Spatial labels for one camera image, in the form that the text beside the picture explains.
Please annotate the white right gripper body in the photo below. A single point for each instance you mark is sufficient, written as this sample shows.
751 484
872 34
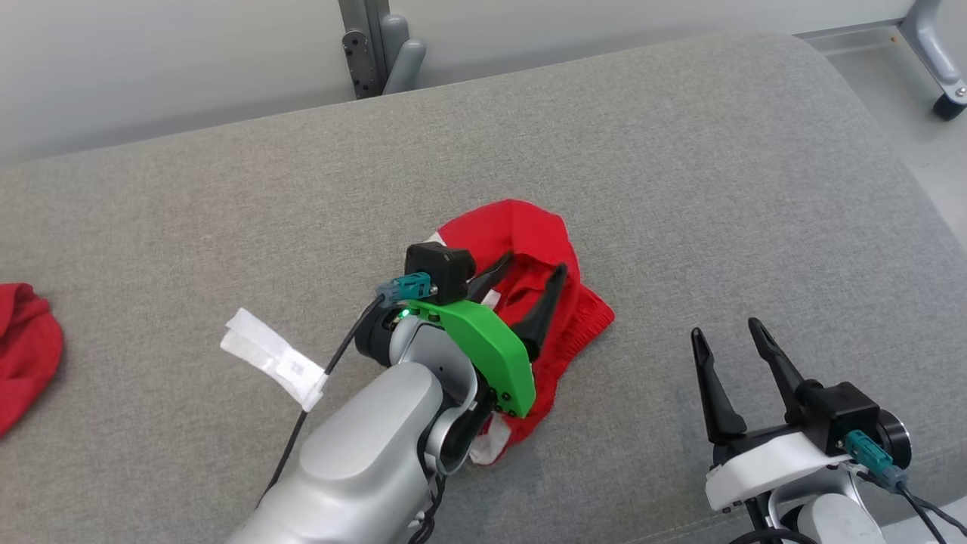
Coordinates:
770 465

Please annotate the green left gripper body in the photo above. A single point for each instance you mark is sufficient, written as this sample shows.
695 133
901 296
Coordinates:
491 355

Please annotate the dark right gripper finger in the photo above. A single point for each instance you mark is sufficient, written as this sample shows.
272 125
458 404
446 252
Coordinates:
778 366
716 400

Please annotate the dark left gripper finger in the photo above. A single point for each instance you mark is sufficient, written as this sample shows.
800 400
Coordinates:
545 310
489 278

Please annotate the red shorts with white waistband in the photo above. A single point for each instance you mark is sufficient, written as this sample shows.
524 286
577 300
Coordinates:
529 227

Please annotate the red basketball jersey white trim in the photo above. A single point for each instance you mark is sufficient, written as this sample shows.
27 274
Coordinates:
26 347

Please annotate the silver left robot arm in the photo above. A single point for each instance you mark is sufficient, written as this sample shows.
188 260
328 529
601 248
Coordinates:
363 461

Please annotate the grey fabric sofa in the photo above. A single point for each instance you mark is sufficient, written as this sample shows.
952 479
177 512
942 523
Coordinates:
680 189

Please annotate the grey caster leg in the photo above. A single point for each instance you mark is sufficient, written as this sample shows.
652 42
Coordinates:
937 53

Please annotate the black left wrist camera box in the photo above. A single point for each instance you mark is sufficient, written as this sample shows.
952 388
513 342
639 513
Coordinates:
442 268

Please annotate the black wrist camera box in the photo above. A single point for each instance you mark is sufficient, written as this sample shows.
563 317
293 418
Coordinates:
842 415
442 268

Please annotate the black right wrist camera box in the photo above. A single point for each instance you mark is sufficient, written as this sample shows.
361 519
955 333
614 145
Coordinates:
842 415

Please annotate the grey metal post with hinge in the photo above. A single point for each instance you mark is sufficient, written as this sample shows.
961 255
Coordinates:
363 45

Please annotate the grey partition base rail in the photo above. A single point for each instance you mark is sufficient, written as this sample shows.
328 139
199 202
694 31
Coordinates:
854 38

